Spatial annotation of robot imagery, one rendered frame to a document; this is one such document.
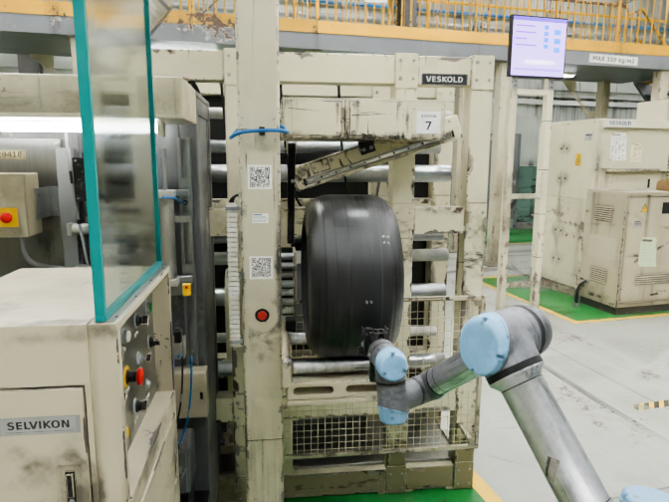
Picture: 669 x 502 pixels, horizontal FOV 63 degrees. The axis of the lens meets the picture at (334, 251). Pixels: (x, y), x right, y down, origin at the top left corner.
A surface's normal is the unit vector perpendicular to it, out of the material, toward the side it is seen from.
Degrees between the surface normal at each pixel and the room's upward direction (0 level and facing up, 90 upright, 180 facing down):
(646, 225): 90
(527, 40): 90
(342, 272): 75
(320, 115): 90
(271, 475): 90
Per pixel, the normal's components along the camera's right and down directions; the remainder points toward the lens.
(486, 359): -0.84, -0.02
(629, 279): 0.26, 0.16
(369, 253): 0.11, -0.28
